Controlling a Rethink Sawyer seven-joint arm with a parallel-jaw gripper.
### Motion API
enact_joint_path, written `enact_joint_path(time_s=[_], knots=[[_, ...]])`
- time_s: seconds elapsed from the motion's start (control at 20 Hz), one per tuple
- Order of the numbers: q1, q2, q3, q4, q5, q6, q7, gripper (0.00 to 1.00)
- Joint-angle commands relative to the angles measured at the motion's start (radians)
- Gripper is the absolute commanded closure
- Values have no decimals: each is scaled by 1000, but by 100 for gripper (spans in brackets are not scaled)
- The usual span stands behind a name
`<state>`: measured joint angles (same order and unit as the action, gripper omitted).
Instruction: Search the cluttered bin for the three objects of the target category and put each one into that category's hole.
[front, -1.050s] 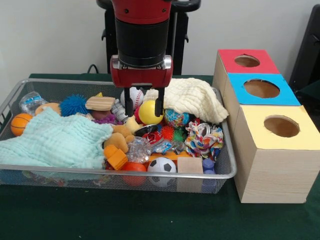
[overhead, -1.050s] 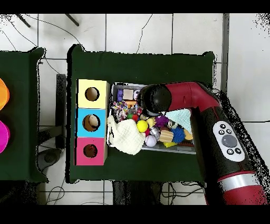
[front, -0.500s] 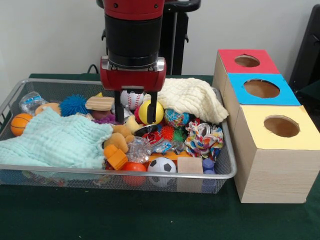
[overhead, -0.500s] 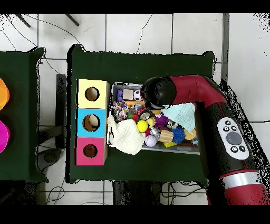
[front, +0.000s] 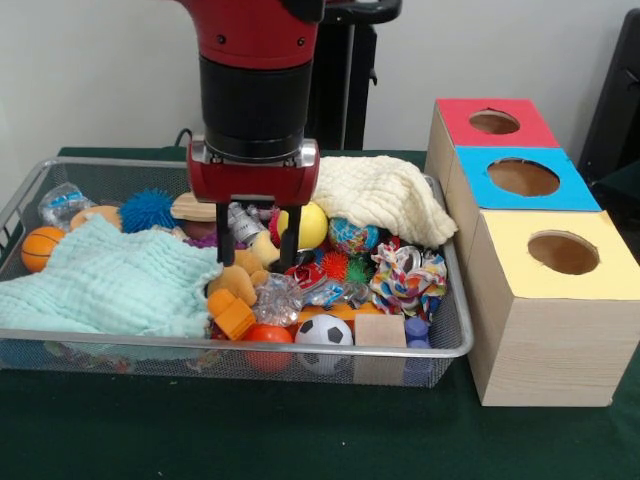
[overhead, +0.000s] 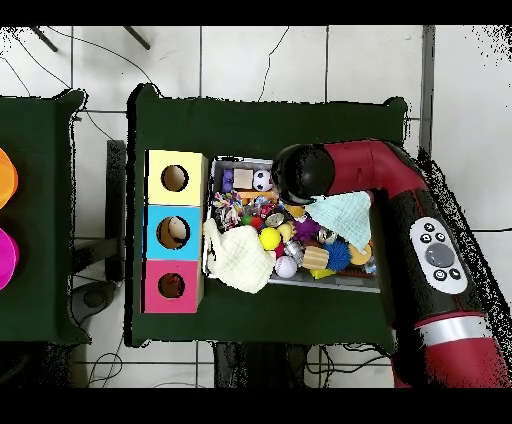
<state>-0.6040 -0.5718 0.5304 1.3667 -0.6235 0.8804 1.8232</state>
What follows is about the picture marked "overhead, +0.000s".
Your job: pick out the cream muslin cloth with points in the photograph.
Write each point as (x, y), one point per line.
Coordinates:
(240, 260)

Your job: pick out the dark green table cloth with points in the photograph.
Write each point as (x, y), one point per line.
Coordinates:
(240, 128)
(36, 160)

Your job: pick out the pink bowl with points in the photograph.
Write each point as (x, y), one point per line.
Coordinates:
(6, 260)

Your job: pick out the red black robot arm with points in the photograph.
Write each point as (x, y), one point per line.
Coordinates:
(400, 224)

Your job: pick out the wooden box with three holes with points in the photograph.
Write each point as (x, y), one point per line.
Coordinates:
(188, 192)

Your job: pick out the yellow ball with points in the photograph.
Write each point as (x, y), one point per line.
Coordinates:
(270, 238)

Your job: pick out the mint muslin cloth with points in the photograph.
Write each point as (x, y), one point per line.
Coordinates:
(344, 218)

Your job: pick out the dark tripod leg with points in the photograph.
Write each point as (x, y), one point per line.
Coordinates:
(44, 39)
(136, 38)

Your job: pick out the striped wooden block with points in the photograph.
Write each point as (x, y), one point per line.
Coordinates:
(315, 258)

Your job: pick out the black upright stand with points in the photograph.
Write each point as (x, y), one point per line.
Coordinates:
(116, 180)

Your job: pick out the white baseball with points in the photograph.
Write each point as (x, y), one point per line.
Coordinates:
(286, 267)

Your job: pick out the orange bowl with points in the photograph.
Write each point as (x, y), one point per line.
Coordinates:
(7, 180)

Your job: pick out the purple toy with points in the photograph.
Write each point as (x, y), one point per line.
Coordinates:
(228, 178)

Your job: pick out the small soccer ball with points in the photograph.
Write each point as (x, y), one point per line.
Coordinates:
(262, 180)

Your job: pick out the blue spiky ball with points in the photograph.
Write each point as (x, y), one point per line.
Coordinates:
(338, 255)

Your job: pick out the shallow mesh bin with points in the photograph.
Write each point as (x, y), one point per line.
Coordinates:
(240, 163)

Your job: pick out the grey stand base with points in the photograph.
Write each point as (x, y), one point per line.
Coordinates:
(94, 298)

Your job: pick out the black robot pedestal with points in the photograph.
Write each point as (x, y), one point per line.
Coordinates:
(260, 366)

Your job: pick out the plain wooden block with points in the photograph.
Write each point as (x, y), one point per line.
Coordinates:
(243, 178)

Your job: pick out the brown plush toy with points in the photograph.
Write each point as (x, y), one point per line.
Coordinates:
(296, 210)

